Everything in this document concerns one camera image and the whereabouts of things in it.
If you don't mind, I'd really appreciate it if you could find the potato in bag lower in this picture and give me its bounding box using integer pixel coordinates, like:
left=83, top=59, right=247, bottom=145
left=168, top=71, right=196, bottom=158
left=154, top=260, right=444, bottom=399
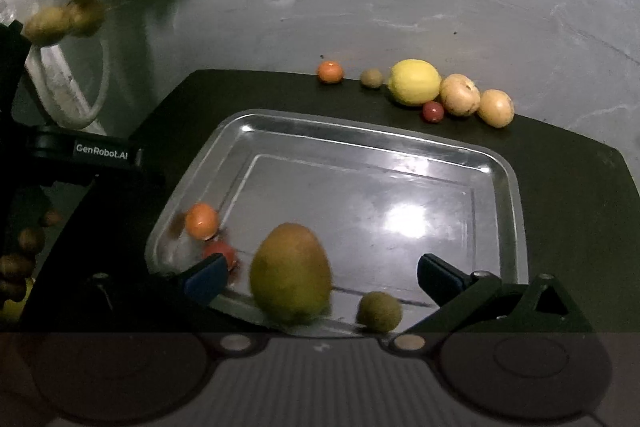
left=23, top=6, right=72, bottom=48

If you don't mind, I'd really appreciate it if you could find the potato in bag right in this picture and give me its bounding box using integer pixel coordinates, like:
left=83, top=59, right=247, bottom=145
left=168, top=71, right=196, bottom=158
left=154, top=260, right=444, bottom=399
left=67, top=0, right=105, bottom=37

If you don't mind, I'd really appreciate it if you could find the yellow lemon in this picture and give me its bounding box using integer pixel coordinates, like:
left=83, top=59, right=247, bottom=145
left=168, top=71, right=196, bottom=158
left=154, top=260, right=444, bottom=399
left=387, top=58, right=442, bottom=106

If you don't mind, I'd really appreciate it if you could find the brown kiwi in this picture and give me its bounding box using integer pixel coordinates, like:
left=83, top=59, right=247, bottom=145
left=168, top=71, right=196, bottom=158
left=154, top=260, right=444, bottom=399
left=359, top=68, right=385, bottom=89
left=356, top=291, right=402, bottom=334

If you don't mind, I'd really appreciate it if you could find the silver metal tray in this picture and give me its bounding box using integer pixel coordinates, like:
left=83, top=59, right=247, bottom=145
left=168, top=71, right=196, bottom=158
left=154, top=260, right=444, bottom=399
left=145, top=109, right=528, bottom=337

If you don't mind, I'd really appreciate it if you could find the smooth tan passion fruit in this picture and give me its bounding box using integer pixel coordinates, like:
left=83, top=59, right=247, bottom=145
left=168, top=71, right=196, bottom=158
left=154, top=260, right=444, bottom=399
left=477, top=89, right=514, bottom=128

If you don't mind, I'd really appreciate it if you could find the dark red cherry tomato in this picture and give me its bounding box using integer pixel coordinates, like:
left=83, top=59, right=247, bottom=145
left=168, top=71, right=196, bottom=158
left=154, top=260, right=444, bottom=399
left=202, top=239, right=238, bottom=273

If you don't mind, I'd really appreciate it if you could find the green yellow mango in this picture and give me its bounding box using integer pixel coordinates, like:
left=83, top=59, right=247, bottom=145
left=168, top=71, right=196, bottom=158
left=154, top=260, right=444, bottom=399
left=248, top=222, right=332, bottom=325

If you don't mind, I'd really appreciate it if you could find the small orange tangerine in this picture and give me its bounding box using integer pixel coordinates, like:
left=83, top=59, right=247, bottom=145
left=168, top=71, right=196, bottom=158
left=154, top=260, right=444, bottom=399
left=317, top=61, right=344, bottom=84

